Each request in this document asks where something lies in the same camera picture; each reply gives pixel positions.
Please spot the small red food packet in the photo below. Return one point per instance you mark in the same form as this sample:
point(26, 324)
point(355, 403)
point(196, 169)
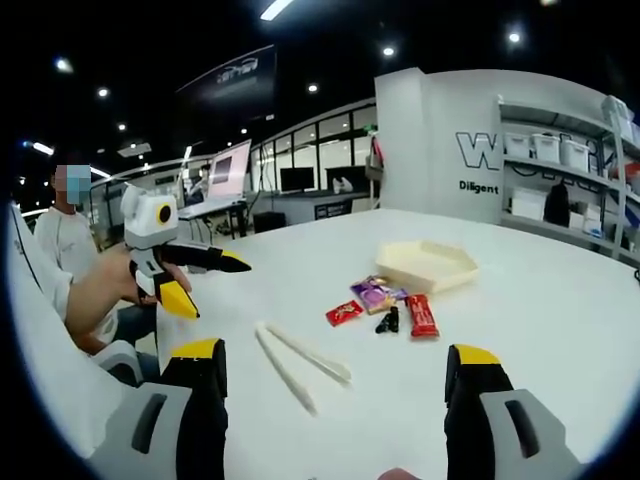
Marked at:
point(345, 313)

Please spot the white plastic bag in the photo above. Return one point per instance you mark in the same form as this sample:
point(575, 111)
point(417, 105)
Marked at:
point(343, 185)

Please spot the black computer monitor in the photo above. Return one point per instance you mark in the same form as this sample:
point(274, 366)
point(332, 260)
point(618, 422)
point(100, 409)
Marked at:
point(297, 180)

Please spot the ceiling strip light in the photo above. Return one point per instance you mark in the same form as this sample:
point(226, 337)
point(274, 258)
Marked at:
point(276, 9)

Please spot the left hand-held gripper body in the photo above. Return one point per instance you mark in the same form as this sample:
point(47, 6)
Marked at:
point(150, 220)

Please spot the grey metal shelf rack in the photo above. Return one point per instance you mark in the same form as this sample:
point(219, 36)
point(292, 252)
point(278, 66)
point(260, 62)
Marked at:
point(617, 180)

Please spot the beige hexagonal container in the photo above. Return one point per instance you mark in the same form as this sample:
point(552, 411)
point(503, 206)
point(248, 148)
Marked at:
point(430, 265)

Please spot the long dark counter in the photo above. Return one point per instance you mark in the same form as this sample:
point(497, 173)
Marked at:
point(325, 202)

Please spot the purple food packet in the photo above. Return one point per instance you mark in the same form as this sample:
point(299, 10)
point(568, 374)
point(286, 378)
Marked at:
point(377, 295)

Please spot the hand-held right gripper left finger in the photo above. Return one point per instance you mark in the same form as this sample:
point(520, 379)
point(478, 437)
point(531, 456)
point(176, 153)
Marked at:
point(200, 400)

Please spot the red food bar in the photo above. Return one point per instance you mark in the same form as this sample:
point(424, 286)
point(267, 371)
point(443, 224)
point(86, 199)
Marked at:
point(421, 316)

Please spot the black backpack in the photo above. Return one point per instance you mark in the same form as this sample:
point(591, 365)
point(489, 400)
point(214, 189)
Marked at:
point(556, 205)

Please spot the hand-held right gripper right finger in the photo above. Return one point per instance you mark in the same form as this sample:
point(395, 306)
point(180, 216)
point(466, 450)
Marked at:
point(472, 400)

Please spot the dark hanging banner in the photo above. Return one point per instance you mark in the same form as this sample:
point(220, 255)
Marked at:
point(235, 80)

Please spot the white storage box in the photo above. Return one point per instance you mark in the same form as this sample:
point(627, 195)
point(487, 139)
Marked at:
point(575, 155)
point(517, 145)
point(546, 148)
point(527, 204)

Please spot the white chair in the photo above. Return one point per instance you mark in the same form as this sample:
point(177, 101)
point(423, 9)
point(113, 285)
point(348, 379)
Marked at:
point(117, 357)

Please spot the person's white shirt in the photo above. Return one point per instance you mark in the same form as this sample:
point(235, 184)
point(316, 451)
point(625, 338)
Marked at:
point(45, 360)

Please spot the white food tongs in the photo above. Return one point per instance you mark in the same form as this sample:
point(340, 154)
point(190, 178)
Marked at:
point(295, 367)

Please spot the black food packet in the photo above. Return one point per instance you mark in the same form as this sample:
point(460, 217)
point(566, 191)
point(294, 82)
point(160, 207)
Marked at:
point(389, 321)

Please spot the group of ceiling spotlights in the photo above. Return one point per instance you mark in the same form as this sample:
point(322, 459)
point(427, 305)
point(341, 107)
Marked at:
point(388, 51)

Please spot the person's right hand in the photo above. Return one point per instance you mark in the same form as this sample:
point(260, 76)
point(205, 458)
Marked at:
point(400, 475)

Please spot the grey background desk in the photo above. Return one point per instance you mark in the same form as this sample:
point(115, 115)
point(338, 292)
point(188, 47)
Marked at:
point(212, 209)

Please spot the large pink display screen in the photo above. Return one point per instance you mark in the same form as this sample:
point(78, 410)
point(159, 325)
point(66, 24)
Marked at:
point(229, 170)

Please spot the black box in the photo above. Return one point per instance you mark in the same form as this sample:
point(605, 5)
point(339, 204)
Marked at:
point(269, 222)

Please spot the person's left hand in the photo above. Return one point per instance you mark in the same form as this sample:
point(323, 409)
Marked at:
point(180, 280)

